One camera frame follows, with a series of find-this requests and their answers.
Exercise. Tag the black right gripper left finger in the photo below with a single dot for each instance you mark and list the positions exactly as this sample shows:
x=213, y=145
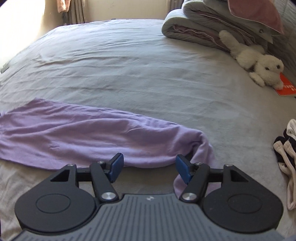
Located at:
x=101, y=174

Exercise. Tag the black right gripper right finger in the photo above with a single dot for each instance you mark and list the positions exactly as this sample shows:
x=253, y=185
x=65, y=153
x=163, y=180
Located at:
x=197, y=176

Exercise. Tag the lilac purple garment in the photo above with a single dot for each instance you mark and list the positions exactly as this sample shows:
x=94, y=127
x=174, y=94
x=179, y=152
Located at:
x=45, y=135

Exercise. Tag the white and cream clothes pile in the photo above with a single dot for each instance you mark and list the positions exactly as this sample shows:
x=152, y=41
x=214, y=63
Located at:
x=284, y=149

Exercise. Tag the grey bed sheet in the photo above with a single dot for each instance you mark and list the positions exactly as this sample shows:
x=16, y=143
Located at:
x=130, y=65

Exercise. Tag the orange booklet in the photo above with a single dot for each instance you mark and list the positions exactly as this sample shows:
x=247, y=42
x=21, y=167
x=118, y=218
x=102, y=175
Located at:
x=288, y=88

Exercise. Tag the white plush dog toy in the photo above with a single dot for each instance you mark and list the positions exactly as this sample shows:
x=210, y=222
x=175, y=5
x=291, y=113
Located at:
x=263, y=69

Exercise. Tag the grey folded duvet lower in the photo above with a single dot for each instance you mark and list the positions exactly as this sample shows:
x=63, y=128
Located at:
x=177, y=26

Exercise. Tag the grey folded duvet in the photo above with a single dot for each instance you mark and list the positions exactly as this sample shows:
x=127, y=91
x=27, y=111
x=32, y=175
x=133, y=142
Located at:
x=177, y=26
x=216, y=16

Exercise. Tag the left grey curtain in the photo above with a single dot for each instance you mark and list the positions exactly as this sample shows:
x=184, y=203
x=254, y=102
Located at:
x=76, y=12

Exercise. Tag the grey folded duvet upper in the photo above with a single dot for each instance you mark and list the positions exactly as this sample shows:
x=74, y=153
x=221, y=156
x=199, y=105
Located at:
x=216, y=16

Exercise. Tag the pink hanging garment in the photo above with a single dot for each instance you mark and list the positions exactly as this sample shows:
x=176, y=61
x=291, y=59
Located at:
x=63, y=5

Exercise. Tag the mauve velvet pillow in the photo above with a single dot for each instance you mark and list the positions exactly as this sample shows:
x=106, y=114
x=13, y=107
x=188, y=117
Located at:
x=259, y=11

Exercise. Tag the grey quilted headboard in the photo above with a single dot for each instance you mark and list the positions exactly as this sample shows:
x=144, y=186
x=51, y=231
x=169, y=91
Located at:
x=283, y=46

